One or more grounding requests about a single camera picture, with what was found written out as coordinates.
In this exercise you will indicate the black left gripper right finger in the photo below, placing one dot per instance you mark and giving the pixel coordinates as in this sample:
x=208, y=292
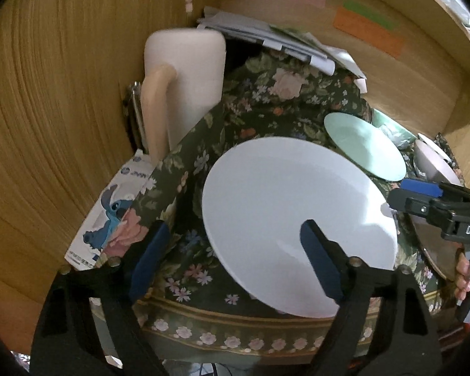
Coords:
x=351, y=283

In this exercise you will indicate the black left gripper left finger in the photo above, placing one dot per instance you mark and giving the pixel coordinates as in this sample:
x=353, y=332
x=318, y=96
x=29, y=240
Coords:
x=123, y=281

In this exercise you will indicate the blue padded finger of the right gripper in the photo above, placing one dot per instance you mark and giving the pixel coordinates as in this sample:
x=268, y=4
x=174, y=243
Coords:
x=419, y=187

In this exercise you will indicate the white cow pattern bowl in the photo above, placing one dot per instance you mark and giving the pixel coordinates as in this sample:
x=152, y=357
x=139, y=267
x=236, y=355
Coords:
x=433, y=162

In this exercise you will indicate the pale green plate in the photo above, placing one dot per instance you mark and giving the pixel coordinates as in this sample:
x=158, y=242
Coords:
x=366, y=146

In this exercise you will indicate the large white plate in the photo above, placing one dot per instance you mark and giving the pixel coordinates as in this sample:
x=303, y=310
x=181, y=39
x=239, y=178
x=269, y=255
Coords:
x=257, y=196

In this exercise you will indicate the right hand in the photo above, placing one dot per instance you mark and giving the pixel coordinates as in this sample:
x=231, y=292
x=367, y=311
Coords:
x=462, y=276

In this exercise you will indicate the shiny metal bowl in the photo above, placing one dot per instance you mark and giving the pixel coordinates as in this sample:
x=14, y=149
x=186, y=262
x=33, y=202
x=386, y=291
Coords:
x=440, y=253

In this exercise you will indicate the Stitch cartoon white box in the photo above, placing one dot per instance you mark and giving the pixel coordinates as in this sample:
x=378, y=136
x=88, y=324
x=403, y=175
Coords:
x=107, y=212

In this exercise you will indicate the orange sticky note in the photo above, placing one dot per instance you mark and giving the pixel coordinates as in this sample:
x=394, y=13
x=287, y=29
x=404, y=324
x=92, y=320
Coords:
x=369, y=32

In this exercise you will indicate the stack of white papers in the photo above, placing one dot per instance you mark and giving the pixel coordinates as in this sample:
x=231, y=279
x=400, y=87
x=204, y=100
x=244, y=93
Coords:
x=301, y=45

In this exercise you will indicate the green sticky note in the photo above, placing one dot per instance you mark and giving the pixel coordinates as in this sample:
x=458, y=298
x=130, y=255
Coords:
x=371, y=14

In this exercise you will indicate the beige wooden towel holder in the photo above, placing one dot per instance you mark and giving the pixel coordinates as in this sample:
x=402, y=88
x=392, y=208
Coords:
x=154, y=110

